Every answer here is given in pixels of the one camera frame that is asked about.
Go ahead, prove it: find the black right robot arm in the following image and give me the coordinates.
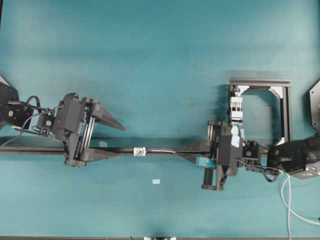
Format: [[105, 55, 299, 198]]
[[176, 121, 320, 191]]

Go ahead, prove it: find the black aluminium frame stand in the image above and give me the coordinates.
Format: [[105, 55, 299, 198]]
[[227, 77, 293, 146]]

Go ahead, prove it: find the small blue tape patch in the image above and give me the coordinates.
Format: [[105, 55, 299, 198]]
[[99, 141, 108, 147]]

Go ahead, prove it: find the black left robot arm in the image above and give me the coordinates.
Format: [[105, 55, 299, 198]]
[[0, 80, 133, 168]]

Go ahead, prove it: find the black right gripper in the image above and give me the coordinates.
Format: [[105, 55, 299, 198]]
[[176, 120, 244, 191]]

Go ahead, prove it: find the black octagonal right base plate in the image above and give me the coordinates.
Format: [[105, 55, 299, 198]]
[[309, 80, 320, 133]]

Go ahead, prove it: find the teal tape on right gripper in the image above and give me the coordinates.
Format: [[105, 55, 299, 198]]
[[195, 156, 216, 168]]

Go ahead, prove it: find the long black aluminium rail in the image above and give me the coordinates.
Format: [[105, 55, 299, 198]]
[[0, 146, 212, 156]]

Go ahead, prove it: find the black camera mount bottom edge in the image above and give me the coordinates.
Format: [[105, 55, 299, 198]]
[[143, 236, 177, 240]]

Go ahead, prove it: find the white clamp block on frame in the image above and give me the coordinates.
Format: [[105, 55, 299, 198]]
[[228, 85, 243, 126]]

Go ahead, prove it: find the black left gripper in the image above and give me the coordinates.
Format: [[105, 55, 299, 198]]
[[53, 93, 134, 167]]

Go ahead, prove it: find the small white tape patch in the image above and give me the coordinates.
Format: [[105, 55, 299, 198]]
[[152, 179, 161, 185]]

